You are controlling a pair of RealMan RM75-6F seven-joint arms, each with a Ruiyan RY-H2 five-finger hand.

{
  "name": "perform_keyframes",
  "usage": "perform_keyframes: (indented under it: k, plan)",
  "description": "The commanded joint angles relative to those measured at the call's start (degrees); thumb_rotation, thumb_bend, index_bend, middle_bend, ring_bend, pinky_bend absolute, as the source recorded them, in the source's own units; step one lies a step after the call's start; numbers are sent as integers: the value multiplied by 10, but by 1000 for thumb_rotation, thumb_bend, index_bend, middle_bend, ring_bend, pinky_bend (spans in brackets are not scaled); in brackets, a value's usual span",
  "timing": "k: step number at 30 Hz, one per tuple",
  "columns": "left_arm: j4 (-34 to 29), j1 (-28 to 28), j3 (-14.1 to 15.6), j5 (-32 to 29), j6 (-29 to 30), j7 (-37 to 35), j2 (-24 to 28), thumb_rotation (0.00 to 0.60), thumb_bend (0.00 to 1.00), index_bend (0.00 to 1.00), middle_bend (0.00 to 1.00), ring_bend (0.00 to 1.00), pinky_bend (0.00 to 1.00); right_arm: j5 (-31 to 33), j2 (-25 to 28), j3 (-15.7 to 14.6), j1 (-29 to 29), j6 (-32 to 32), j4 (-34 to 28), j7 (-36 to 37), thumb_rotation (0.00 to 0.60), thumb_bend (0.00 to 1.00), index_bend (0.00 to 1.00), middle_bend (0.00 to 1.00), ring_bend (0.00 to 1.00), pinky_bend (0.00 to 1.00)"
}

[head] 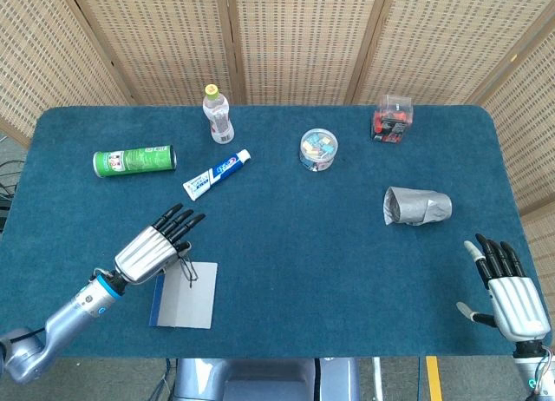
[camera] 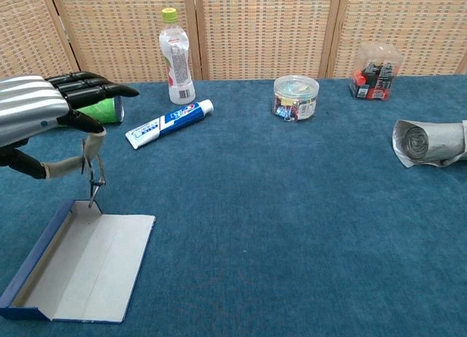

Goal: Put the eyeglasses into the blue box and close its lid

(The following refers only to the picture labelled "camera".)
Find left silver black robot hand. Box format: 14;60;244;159
0;71;141;180

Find thin-framed eyeglasses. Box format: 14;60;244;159
80;138;107;209

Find blue cardboard glasses case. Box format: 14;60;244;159
0;199;157;324

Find green chip can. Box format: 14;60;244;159
77;96;126;125

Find blue white toothpaste tube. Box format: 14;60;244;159
125;98;215;150

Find clear drink bottle yellow cap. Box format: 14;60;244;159
158;7;196;106

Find woven wooden folding screen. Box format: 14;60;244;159
0;0;467;88

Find blue table cloth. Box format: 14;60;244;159
0;73;467;337

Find round clear binder clip jar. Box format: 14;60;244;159
271;74;320;123

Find grey garbage bag roll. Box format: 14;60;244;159
392;119;467;169

